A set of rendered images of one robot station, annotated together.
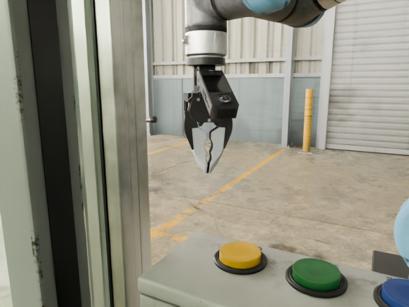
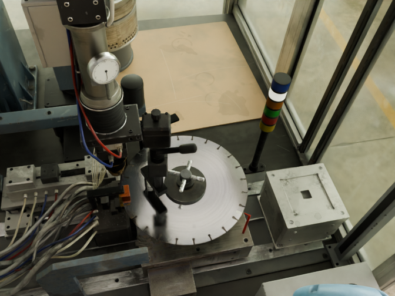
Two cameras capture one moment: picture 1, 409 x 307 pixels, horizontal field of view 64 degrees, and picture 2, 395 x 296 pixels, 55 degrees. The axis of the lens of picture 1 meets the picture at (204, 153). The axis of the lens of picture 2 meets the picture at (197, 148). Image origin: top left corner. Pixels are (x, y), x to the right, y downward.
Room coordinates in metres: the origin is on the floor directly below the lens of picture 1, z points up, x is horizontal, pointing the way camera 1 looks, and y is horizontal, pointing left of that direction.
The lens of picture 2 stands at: (0.21, -0.53, 1.80)
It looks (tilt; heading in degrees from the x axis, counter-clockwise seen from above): 53 degrees down; 135
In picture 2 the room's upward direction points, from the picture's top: 6 degrees clockwise
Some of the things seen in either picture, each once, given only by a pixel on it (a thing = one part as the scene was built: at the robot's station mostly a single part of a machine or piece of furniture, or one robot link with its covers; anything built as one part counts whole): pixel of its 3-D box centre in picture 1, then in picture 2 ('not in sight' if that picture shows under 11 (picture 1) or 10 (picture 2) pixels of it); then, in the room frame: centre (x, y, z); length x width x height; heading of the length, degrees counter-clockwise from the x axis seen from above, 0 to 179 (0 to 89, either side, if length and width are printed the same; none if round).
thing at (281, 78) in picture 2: not in sight; (281, 82); (-0.17, 0.12, 1.14); 0.05 x 0.04 x 0.03; 152
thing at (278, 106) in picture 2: not in sight; (275, 100); (-0.17, 0.12, 1.08); 0.05 x 0.04 x 0.03; 152
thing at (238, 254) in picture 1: (240, 259); not in sight; (0.29, -0.03, 0.90); 0.04 x 0.04 x 0.02
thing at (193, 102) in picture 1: (205, 92); not in sight; (0.63, 0.00, 1.05); 0.09 x 0.08 x 0.12; 11
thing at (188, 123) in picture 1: (196, 125); not in sight; (0.60, 0.02, 0.99); 0.05 x 0.02 x 0.09; 101
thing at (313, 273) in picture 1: (315, 279); not in sight; (0.26, -0.10, 0.90); 0.04 x 0.04 x 0.02
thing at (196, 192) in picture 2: not in sight; (185, 182); (-0.17, -0.18, 0.96); 0.11 x 0.11 x 0.03
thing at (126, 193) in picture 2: not in sight; (109, 197); (-0.26, -0.35, 0.95); 0.10 x 0.03 x 0.07; 62
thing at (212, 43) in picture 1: (204, 47); not in sight; (0.62, 0.00, 1.13); 0.08 x 0.08 x 0.05
